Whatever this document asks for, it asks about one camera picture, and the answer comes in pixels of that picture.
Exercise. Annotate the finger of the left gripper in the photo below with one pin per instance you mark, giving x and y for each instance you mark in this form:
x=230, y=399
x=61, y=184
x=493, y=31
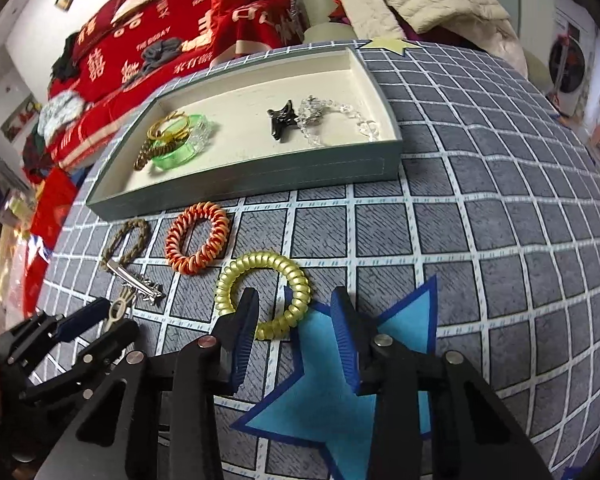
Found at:
x=100, y=347
x=80, y=317

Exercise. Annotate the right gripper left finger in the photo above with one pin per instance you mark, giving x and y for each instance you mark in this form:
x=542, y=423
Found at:
x=115, y=434

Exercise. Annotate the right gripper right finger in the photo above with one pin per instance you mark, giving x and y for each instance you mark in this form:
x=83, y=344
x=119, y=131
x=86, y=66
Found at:
x=473, y=434

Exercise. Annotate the silver metal hair clip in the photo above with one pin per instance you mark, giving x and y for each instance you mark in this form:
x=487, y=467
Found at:
x=148, y=291

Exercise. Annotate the green plastic bangle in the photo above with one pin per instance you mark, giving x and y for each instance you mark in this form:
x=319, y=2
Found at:
x=198, y=135

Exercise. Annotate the black claw hair clip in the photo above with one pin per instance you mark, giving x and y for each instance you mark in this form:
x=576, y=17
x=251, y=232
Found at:
x=282, y=119

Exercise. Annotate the beige rabbit hair clip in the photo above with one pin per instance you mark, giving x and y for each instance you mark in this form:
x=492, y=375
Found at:
x=118, y=307

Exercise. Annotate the grey-green jewelry tray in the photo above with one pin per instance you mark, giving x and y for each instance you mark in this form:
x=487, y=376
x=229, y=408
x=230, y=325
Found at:
x=242, y=158

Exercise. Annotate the blue star sticker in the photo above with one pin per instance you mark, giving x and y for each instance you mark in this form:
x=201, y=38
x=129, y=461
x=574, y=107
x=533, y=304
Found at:
x=314, y=407

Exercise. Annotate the red gift bag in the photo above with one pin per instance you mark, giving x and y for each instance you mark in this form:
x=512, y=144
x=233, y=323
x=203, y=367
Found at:
x=53, y=206

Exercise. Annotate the blue checked tablecloth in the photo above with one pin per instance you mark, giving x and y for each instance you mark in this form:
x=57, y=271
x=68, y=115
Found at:
x=493, y=198

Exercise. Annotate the white green folded cloth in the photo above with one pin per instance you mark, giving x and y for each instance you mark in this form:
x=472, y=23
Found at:
x=58, y=113

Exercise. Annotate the dark clothes on sofa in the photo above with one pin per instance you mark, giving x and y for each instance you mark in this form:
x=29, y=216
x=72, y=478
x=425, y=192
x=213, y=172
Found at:
x=65, y=67

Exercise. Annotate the red covered sofa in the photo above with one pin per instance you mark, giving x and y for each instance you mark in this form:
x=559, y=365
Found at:
x=91, y=72

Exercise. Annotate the red cushion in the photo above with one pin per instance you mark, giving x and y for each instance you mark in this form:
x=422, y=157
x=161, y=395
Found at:
x=94, y=29

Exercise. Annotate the grey cloth on sofa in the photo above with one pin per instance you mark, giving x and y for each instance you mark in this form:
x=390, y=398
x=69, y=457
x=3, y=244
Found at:
x=157, y=54

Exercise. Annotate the yellow-green star sticker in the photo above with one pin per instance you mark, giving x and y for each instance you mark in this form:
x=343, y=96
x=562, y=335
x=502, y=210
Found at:
x=393, y=45

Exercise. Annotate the white washing machine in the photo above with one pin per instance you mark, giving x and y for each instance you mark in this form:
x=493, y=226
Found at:
x=571, y=56

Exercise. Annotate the green armchair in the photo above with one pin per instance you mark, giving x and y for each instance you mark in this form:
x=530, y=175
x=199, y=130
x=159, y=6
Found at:
x=536, y=32

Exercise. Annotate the beige down jacket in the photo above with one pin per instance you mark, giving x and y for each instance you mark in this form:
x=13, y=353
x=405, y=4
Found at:
x=485, y=23

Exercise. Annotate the wall painting left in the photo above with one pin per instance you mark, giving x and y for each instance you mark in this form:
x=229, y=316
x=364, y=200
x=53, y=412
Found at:
x=25, y=113

